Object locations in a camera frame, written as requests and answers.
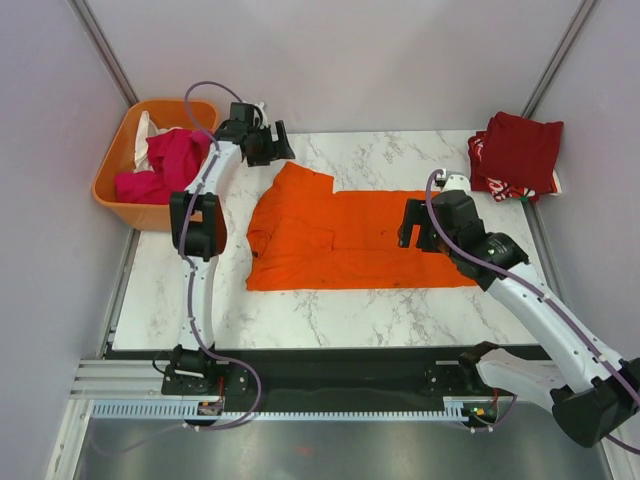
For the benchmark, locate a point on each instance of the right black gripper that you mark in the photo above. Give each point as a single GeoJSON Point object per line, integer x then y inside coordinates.
{"type": "Point", "coordinates": [414, 215]}

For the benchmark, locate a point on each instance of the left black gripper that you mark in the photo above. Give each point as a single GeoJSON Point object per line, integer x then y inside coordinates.
{"type": "Point", "coordinates": [278, 150]}

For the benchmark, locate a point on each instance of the orange t shirt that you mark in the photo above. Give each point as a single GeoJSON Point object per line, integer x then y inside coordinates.
{"type": "Point", "coordinates": [304, 235]}

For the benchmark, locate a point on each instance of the pink t shirt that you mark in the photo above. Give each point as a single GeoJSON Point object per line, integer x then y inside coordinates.
{"type": "Point", "coordinates": [175, 159]}

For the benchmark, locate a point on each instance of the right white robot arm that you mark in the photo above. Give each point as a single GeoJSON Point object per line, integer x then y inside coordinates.
{"type": "Point", "coordinates": [589, 388]}

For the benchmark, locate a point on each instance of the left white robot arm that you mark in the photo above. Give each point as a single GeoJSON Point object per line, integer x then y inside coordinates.
{"type": "Point", "coordinates": [199, 234]}

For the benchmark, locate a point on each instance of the red printed folded shirt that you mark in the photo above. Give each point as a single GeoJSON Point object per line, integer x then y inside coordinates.
{"type": "Point", "coordinates": [498, 189]}

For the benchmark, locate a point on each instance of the dark red folded shirt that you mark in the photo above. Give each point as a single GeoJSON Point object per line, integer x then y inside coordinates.
{"type": "Point", "coordinates": [520, 151]}

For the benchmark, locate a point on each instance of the white cloth in bin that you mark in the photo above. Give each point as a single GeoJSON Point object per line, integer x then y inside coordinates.
{"type": "Point", "coordinates": [142, 140]}

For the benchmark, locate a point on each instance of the orange plastic bin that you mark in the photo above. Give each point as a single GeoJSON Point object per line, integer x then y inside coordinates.
{"type": "Point", "coordinates": [166, 113]}

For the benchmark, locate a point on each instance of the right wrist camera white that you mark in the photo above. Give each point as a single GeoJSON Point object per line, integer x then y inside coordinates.
{"type": "Point", "coordinates": [446, 180]}

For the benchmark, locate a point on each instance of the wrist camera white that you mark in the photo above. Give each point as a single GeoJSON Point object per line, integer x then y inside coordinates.
{"type": "Point", "coordinates": [261, 110]}
{"type": "Point", "coordinates": [446, 180]}

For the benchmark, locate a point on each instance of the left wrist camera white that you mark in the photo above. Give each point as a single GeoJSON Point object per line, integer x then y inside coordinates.
{"type": "Point", "coordinates": [261, 110]}

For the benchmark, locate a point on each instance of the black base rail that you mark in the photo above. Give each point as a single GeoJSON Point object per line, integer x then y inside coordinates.
{"type": "Point", "coordinates": [345, 379]}

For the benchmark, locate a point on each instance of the white slotted cable duct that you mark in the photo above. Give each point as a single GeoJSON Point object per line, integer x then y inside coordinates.
{"type": "Point", "coordinates": [192, 411]}

